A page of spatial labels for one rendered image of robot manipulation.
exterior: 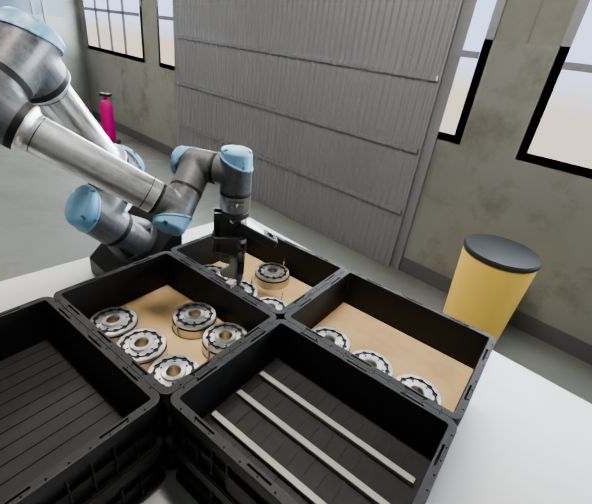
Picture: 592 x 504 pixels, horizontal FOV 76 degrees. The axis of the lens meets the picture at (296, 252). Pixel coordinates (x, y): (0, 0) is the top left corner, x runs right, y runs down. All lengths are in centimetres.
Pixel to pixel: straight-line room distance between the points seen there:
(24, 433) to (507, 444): 100
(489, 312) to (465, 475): 140
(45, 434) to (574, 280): 256
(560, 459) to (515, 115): 191
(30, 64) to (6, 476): 70
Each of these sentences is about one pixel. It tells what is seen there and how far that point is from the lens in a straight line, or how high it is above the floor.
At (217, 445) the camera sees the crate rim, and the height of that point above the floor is 93.
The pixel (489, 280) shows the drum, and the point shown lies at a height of 51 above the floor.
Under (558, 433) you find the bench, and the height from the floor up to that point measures 70.
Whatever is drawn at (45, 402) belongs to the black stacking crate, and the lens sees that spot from 89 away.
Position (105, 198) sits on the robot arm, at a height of 103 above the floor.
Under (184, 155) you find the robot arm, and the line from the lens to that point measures 94.
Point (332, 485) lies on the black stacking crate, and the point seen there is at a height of 83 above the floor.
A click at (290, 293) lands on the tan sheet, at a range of 110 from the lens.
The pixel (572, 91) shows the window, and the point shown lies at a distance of 255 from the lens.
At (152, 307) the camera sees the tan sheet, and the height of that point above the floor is 83.
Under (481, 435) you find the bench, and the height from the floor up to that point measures 70.
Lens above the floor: 146
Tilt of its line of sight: 29 degrees down
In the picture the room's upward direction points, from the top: 8 degrees clockwise
